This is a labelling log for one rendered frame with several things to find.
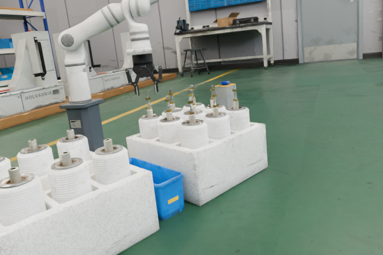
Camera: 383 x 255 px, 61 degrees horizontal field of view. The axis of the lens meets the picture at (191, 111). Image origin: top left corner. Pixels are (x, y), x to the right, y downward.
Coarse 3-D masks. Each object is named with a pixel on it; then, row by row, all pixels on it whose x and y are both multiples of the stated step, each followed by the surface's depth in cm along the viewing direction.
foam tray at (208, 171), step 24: (144, 144) 120; (168, 144) 113; (216, 144) 107; (240, 144) 116; (264, 144) 127; (192, 168) 103; (216, 168) 108; (240, 168) 117; (192, 192) 105; (216, 192) 109
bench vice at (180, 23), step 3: (177, 21) 562; (180, 21) 560; (183, 21) 561; (177, 24) 551; (180, 24) 561; (183, 24) 561; (186, 24) 576; (177, 27) 551; (180, 27) 557; (183, 27) 561; (186, 27) 574; (180, 30) 575; (183, 30) 573; (186, 30) 568; (189, 30) 576
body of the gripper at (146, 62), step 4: (132, 56) 120; (136, 56) 119; (140, 56) 118; (144, 56) 119; (148, 56) 119; (136, 60) 119; (140, 60) 119; (144, 60) 119; (148, 60) 120; (152, 60) 122; (136, 64) 121; (140, 64) 121; (144, 64) 121; (148, 64) 122; (152, 64) 122; (132, 68) 122; (136, 68) 122; (140, 68) 122; (144, 68) 122; (148, 68) 122; (152, 68) 122; (136, 72) 122; (144, 72) 122; (152, 72) 123; (140, 76) 122; (144, 76) 122; (148, 76) 123
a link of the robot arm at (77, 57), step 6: (78, 48) 149; (66, 54) 151; (72, 54) 150; (78, 54) 150; (84, 54) 152; (66, 60) 146; (72, 60) 146; (78, 60) 146; (84, 60) 150; (66, 66) 147; (72, 66) 146
